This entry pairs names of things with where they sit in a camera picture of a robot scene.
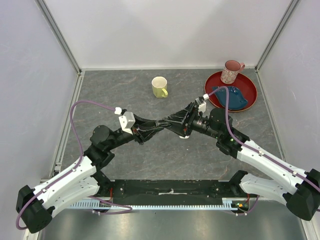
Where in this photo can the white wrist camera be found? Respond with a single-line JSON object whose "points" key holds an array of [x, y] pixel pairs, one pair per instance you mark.
{"points": [[201, 103], [126, 119]]}

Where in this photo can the white earbud charging case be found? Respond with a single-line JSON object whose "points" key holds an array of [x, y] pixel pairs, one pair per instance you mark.
{"points": [[184, 137]]}

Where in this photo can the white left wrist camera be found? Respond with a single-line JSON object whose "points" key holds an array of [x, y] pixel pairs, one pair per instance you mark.
{"points": [[126, 119]]}

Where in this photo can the blue leaf-shaped dish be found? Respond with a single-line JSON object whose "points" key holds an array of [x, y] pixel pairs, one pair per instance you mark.
{"points": [[236, 100]]}

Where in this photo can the right aluminium frame post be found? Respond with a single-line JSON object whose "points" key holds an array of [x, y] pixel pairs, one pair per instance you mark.
{"points": [[293, 4]]}

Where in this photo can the left aluminium frame post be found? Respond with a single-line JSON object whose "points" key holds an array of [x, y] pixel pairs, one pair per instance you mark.
{"points": [[58, 34]]}

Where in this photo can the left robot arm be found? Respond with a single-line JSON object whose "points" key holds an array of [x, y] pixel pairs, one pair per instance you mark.
{"points": [[37, 206]]}

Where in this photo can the yellow-green ceramic mug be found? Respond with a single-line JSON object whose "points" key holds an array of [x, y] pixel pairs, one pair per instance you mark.
{"points": [[159, 87]]}

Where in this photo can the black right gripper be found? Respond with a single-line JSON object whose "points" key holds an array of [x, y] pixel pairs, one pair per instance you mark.
{"points": [[177, 119]]}

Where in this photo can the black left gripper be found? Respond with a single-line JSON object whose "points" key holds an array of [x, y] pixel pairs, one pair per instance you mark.
{"points": [[140, 124]]}

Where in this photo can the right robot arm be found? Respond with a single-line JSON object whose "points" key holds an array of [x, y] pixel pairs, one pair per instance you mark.
{"points": [[294, 187]]}

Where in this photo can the aluminium frame post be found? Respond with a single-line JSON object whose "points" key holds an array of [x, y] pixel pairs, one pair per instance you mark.
{"points": [[293, 4], [58, 34]]}

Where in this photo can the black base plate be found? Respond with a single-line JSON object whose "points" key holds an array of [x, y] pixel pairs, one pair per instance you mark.
{"points": [[170, 192]]}

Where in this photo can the pink patterned mug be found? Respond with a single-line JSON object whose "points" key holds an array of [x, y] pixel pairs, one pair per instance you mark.
{"points": [[231, 70]]}

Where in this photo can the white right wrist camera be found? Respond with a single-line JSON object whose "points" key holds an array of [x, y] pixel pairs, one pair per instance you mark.
{"points": [[201, 103]]}

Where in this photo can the light blue cable duct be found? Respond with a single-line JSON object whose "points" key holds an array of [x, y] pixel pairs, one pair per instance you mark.
{"points": [[93, 204]]}

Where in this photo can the red round tray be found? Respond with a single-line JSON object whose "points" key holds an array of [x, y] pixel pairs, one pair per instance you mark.
{"points": [[242, 82]]}

